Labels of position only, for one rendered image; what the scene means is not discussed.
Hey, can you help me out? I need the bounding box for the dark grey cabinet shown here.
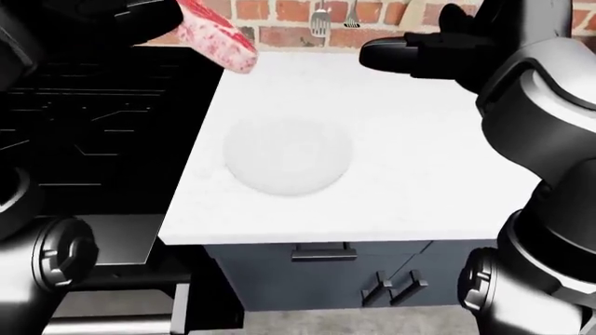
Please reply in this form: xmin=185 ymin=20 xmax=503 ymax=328
xmin=202 ymin=238 xmax=499 ymax=313

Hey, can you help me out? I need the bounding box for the hanging metal skimmer utensil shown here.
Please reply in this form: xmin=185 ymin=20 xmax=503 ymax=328
xmin=343 ymin=0 xmax=361 ymax=29

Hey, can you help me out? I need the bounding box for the black cabinet door handle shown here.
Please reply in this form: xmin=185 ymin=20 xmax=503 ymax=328
xmin=388 ymin=270 xmax=430 ymax=305
xmin=360 ymin=270 xmax=395 ymax=304

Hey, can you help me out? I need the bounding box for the hanging metal slotted spatula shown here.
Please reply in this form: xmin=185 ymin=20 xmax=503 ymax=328
xmin=310 ymin=0 xmax=331 ymax=38

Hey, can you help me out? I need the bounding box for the raw red pork loin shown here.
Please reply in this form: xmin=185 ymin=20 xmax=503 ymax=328
xmin=169 ymin=0 xmax=259 ymax=75

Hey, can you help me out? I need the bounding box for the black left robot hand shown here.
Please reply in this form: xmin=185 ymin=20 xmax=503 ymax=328
xmin=69 ymin=0 xmax=188 ymax=47

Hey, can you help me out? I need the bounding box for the black stove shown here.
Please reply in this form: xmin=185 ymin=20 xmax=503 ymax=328
xmin=0 ymin=43 xmax=246 ymax=335

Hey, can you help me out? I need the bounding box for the black drawer handle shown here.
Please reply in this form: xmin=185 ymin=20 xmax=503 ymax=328
xmin=291 ymin=241 xmax=359 ymax=262

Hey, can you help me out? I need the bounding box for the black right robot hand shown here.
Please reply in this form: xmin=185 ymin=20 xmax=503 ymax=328
xmin=359 ymin=0 xmax=527 ymax=95

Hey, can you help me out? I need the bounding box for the white round plate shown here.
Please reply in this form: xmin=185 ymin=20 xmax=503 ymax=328
xmin=223 ymin=117 xmax=354 ymax=197

